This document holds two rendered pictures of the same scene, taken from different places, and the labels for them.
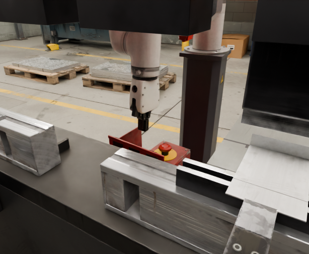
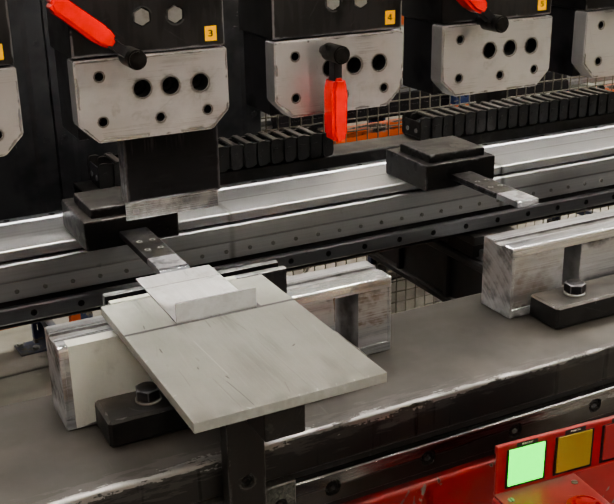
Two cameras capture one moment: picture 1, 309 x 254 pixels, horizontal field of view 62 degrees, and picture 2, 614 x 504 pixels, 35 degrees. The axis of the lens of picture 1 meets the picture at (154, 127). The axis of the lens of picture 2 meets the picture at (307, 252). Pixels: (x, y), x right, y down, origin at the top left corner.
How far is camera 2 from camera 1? 1.27 m
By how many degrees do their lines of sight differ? 107
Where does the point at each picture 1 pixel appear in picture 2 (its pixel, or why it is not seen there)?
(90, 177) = (445, 332)
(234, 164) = (238, 284)
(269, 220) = (158, 264)
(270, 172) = (198, 292)
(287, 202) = (159, 281)
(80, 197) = (404, 321)
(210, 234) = not seen: hidden behind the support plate
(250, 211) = (175, 261)
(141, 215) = not seen: hidden behind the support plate
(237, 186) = (207, 271)
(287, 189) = (168, 288)
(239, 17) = not seen: outside the picture
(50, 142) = (502, 271)
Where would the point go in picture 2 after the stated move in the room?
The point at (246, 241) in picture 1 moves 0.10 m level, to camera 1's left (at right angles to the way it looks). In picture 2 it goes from (159, 251) to (212, 226)
